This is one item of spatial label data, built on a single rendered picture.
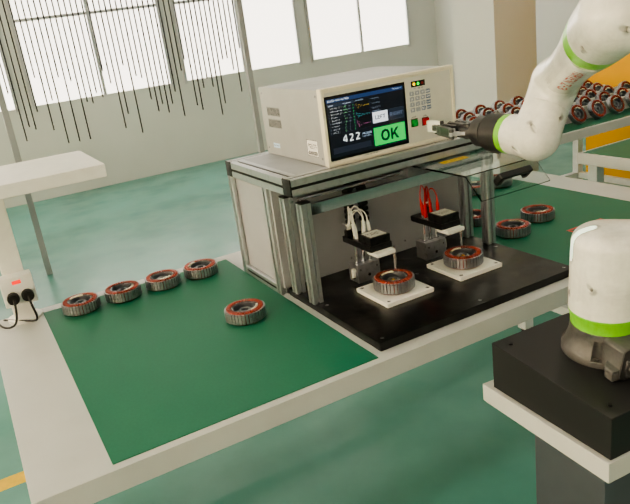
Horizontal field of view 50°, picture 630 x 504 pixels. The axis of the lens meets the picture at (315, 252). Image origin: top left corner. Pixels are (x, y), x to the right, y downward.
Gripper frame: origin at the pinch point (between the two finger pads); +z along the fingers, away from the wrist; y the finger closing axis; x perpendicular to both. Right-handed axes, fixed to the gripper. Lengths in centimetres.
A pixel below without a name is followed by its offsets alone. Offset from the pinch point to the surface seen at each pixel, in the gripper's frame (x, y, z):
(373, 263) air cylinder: -36.0, -19.0, 9.1
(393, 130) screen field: -0.3, -7.3, 9.7
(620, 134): -81, 327, 195
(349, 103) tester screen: 9.4, -20.4, 9.7
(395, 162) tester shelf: -8.5, -9.5, 7.1
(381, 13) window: 28, 424, 636
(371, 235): -25.6, -22.0, 3.7
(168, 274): -40, -64, 61
